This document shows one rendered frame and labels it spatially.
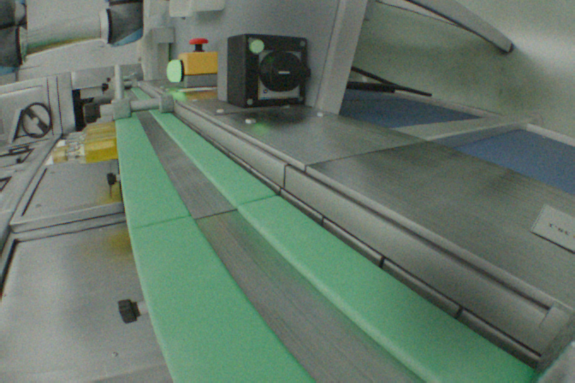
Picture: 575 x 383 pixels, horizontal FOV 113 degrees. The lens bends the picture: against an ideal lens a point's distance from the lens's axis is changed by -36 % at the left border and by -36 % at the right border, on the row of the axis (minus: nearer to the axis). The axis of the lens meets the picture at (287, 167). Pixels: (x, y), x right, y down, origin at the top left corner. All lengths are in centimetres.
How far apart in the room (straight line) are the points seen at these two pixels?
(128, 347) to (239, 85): 39
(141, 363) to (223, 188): 33
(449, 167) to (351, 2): 21
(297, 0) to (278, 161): 26
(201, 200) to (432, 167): 13
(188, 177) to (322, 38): 21
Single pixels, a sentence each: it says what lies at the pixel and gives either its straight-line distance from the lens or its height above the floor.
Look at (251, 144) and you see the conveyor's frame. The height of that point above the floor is 88.
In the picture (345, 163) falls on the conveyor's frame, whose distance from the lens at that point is 16.
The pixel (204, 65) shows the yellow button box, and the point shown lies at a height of 79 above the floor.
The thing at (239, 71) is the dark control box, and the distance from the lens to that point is 31.
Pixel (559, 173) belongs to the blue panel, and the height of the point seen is 62.
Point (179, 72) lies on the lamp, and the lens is 59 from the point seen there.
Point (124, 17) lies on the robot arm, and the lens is 96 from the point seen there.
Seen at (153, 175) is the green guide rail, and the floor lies 94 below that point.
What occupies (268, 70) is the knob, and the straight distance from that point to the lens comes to 30.
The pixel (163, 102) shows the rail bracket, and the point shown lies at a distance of 42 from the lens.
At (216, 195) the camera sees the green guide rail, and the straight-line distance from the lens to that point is 17.
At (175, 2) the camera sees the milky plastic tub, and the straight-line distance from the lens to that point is 78.
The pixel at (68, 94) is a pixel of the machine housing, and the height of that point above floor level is 127.
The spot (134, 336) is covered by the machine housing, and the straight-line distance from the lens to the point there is 49.
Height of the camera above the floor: 96
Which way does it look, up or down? 31 degrees down
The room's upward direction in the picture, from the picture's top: 101 degrees counter-clockwise
